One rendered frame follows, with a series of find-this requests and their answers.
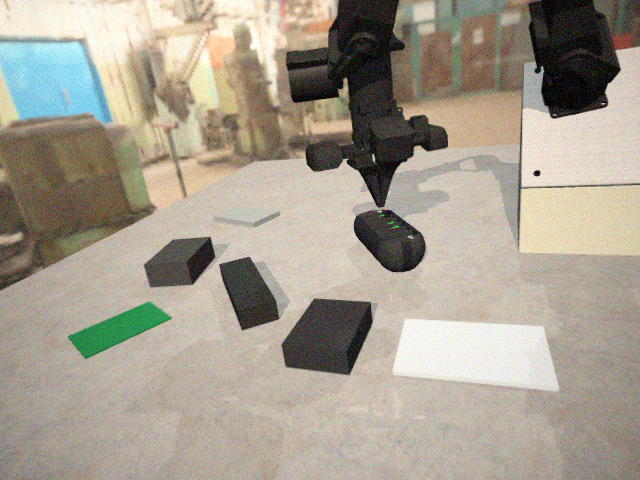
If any white flat sheet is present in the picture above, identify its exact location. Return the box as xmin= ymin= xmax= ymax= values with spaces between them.
xmin=392 ymin=319 xmax=559 ymax=391

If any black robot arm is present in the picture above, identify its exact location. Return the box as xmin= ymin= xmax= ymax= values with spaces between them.
xmin=286 ymin=0 xmax=621 ymax=162

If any dark grey controller unit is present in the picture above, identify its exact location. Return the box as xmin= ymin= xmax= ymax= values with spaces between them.
xmin=354 ymin=210 xmax=425 ymax=273

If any flat green rectangular plate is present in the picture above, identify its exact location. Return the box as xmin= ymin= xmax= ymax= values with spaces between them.
xmin=68 ymin=302 xmax=172 ymax=359

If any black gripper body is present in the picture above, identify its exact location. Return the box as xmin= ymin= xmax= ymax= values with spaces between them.
xmin=305 ymin=90 xmax=448 ymax=172

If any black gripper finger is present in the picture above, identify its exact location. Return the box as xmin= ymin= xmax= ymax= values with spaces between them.
xmin=347 ymin=160 xmax=381 ymax=208
xmin=375 ymin=158 xmax=407 ymax=207

